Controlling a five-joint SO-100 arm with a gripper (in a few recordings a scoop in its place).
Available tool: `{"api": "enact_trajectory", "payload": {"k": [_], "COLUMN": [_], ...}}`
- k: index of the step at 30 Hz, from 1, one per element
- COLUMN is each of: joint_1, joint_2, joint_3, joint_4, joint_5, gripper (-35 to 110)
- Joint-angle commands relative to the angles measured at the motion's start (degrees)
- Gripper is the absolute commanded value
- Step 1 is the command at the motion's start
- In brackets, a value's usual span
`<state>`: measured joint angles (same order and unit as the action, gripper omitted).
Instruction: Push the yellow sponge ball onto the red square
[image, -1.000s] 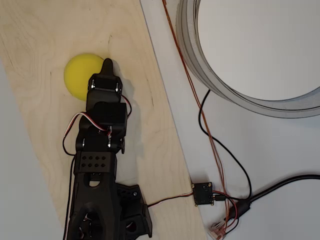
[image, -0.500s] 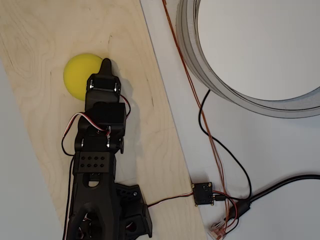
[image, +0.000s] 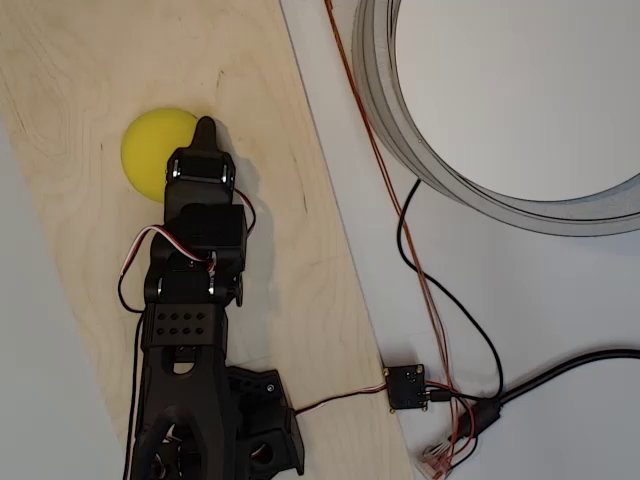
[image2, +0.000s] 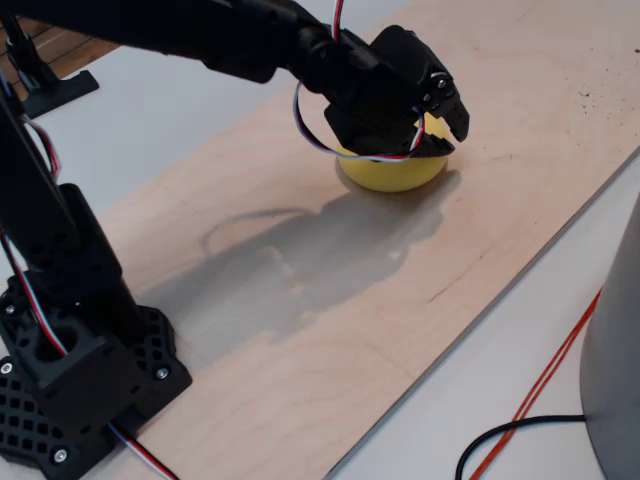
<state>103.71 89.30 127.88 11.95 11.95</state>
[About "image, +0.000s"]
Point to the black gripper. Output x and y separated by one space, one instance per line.
199 169

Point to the yellow ball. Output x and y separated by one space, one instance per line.
147 155

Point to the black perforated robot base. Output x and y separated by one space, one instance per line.
270 415

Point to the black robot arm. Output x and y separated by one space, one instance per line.
180 400

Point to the light wooden board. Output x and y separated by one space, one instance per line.
310 275

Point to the small black controller board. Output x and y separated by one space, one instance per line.
405 387

